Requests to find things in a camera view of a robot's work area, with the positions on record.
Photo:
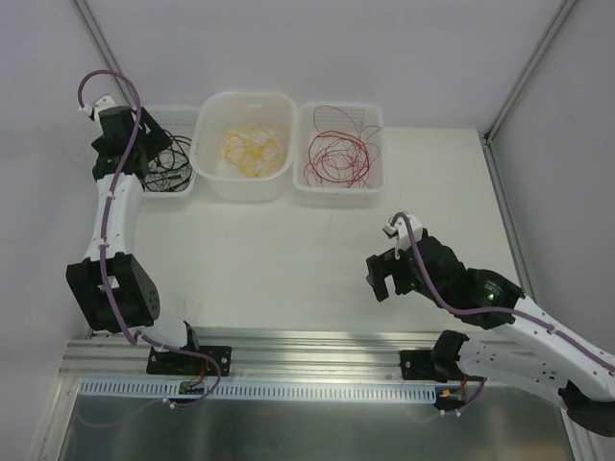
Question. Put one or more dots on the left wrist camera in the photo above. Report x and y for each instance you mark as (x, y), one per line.
(92, 111)

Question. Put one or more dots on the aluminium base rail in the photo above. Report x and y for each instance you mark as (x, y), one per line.
(264, 355)

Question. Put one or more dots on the aluminium frame post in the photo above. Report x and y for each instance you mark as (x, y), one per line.
(539, 52)
(101, 45)

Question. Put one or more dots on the left aluminium frame post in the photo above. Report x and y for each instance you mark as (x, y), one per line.
(101, 45)

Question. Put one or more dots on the right white perforated basket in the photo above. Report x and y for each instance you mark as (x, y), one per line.
(340, 154)

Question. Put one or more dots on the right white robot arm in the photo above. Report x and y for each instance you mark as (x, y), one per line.
(559, 366)

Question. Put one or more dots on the white perforated basket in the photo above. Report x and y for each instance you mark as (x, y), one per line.
(171, 175)
(340, 154)

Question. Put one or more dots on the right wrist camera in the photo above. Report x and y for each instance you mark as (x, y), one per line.
(407, 231)

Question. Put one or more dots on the left white perforated basket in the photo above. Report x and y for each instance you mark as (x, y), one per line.
(171, 175)

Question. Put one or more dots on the middle white plastic tub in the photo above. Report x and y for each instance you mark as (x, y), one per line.
(243, 145)

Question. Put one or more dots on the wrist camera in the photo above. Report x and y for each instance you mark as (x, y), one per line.
(407, 231)
(92, 111)

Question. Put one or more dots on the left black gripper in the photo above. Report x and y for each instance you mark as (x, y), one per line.
(151, 139)

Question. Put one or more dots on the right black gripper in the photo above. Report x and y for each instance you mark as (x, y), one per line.
(393, 271)

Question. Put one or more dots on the right aluminium frame post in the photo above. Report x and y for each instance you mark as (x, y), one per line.
(539, 52)

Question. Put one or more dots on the white slotted cable duct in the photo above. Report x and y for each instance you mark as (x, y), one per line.
(254, 390)

